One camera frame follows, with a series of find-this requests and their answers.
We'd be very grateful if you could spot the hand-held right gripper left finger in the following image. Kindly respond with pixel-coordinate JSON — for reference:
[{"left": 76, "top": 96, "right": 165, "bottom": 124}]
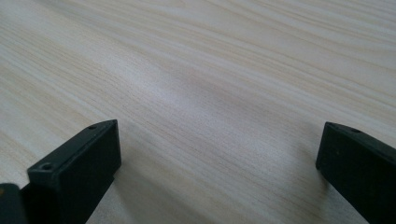
[{"left": 20, "top": 119, "right": 122, "bottom": 224}]

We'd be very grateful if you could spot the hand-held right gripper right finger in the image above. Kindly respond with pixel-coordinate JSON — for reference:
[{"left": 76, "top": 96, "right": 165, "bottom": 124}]
[{"left": 315, "top": 121, "right": 396, "bottom": 224}]

